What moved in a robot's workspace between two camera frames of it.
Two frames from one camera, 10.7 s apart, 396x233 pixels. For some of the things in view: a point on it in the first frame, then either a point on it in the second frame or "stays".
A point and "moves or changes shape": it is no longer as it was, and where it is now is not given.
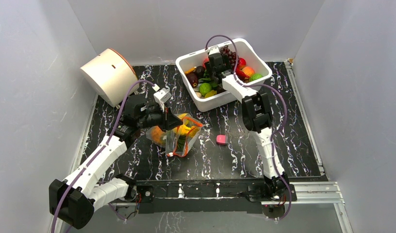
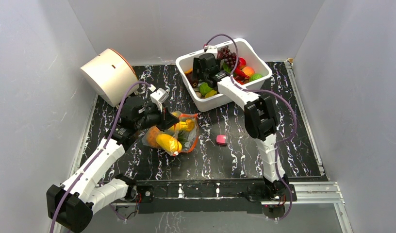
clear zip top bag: x=176 y=140 moves or changes shape
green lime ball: x=205 y=88 stays
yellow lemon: x=210 y=93 stays
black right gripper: x=214 y=72 to x=195 y=74
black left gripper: x=171 y=121 stays
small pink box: x=222 y=139 stays
